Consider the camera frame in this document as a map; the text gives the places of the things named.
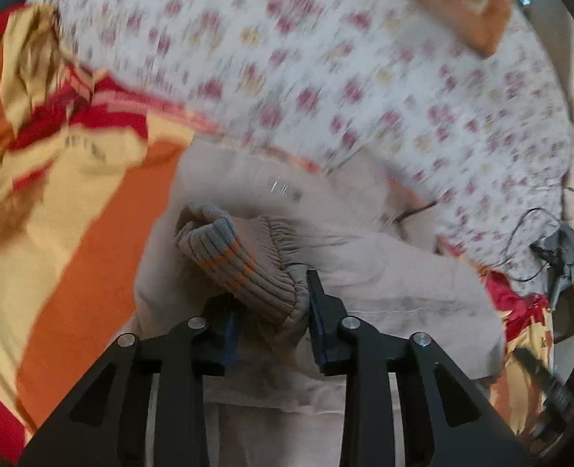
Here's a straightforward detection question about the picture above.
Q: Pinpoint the orange red yellow blanket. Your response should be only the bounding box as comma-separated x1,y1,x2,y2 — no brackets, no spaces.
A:
0,3,217,466

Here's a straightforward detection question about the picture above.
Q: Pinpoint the black cable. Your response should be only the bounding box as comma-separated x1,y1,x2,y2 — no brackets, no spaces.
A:
502,207,565,284

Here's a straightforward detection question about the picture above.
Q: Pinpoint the beige jacket with ribbed cuffs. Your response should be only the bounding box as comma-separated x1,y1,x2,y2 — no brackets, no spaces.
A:
134,139,504,466

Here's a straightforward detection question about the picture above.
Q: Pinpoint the white floral bed sheet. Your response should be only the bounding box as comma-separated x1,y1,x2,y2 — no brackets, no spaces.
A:
36,0,573,293

